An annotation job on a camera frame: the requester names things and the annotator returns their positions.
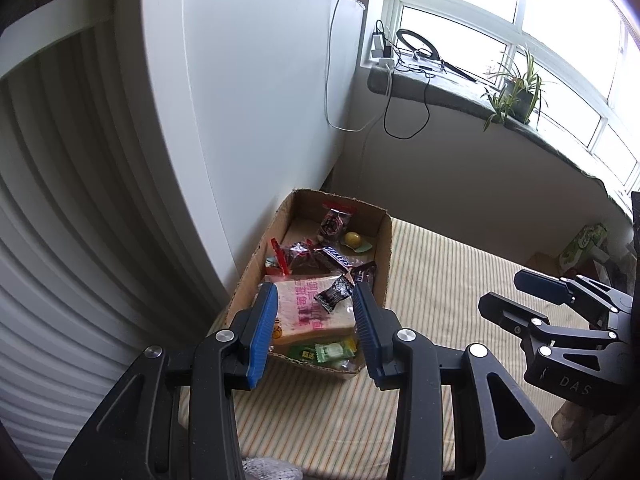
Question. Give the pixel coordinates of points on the striped mattress cover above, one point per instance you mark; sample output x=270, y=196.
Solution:
x=440, y=280

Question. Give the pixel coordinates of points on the dark blue-print chocolate bar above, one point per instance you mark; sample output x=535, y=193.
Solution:
x=364, y=272

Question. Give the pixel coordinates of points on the pink-print bread packet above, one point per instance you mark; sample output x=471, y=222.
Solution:
x=300, y=320

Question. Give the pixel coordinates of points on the white cabinet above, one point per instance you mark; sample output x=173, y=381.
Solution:
x=250, y=110

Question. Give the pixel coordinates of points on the clear red date packet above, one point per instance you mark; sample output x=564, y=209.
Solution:
x=334, y=222
x=297, y=255

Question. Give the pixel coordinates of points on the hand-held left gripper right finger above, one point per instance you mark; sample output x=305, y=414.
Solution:
x=365, y=335

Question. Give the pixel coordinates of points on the green snack packet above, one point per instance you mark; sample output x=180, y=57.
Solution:
x=330, y=352

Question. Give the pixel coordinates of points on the brown cardboard box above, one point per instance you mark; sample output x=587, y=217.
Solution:
x=305, y=207

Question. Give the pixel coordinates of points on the yellow green candy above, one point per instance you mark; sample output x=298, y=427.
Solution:
x=354, y=239

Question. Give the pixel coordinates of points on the brown chocolate bar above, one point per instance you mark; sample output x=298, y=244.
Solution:
x=336, y=256

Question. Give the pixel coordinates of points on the small black candy packet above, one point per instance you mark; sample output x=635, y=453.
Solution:
x=334, y=294

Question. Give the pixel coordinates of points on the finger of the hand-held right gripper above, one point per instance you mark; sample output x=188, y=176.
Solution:
x=500, y=310
x=540, y=285

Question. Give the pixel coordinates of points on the white power strip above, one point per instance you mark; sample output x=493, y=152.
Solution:
x=377, y=45

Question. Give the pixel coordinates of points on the potted spider plant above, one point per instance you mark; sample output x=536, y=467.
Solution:
x=520, y=95

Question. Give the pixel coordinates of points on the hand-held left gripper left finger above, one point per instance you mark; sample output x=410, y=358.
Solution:
x=262, y=335

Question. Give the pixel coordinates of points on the green snack bag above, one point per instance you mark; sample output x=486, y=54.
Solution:
x=582, y=247

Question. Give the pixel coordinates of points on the white ribbed panel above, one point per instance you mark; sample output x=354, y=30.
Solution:
x=75, y=260

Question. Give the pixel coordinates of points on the grey plastic wrap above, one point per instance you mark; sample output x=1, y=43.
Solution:
x=272, y=469

